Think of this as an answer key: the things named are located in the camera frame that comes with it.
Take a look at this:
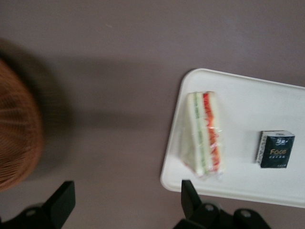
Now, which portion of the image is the round brown wicker basket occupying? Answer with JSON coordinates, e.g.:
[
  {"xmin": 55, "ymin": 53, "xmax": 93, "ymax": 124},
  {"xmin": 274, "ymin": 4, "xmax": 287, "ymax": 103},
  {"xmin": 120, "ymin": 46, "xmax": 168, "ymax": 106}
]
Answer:
[{"xmin": 0, "ymin": 56, "xmax": 45, "ymax": 193}]

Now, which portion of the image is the beige plastic tray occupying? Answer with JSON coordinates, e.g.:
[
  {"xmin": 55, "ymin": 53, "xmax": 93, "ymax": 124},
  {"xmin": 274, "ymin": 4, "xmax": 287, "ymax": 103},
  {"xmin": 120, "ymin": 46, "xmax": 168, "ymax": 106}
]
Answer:
[{"xmin": 160, "ymin": 68, "xmax": 305, "ymax": 213}]

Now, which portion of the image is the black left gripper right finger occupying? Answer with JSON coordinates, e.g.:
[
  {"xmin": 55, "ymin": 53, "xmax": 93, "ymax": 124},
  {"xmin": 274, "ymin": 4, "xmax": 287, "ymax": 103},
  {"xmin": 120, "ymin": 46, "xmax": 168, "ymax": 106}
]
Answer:
[{"xmin": 181, "ymin": 179, "xmax": 203, "ymax": 222}]

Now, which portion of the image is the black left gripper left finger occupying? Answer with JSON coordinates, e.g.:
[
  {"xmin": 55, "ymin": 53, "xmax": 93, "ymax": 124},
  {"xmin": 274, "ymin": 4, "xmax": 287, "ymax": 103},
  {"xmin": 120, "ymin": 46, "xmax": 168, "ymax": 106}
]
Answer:
[{"xmin": 35, "ymin": 180, "xmax": 76, "ymax": 229}]

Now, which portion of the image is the triangle sandwich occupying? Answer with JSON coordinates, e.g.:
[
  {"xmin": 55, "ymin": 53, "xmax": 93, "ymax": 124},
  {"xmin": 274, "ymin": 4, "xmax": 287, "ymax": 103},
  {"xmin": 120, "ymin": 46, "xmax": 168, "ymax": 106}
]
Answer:
[{"xmin": 179, "ymin": 91, "xmax": 226, "ymax": 182}]

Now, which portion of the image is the black tissue pack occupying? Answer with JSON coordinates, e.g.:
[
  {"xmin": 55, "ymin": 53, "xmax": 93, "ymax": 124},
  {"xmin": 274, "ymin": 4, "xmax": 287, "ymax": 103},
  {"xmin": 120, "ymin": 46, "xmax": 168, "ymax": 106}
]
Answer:
[{"xmin": 254, "ymin": 130, "xmax": 296, "ymax": 170}]

